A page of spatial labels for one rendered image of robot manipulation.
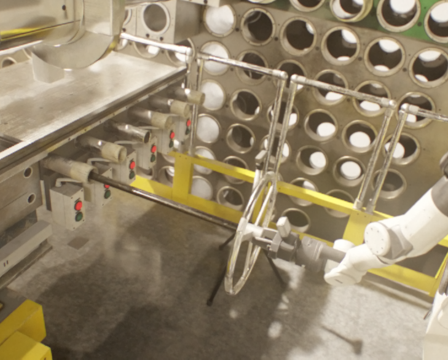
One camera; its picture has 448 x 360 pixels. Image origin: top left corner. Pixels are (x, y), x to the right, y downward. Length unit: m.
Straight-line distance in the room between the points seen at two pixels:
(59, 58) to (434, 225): 1.04
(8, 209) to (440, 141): 2.55
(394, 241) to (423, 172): 2.22
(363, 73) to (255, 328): 1.74
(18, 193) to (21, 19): 0.69
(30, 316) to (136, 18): 2.13
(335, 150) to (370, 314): 1.27
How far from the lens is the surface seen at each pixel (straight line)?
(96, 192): 1.77
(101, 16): 1.16
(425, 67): 3.60
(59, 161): 1.57
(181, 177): 2.72
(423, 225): 0.97
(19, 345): 1.40
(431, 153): 3.17
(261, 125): 3.29
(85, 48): 1.27
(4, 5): 1.05
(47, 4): 1.14
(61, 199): 1.63
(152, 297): 2.27
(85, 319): 2.20
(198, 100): 2.17
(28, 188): 1.62
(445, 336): 1.31
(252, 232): 1.29
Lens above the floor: 1.67
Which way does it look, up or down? 31 degrees down
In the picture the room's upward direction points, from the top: 9 degrees clockwise
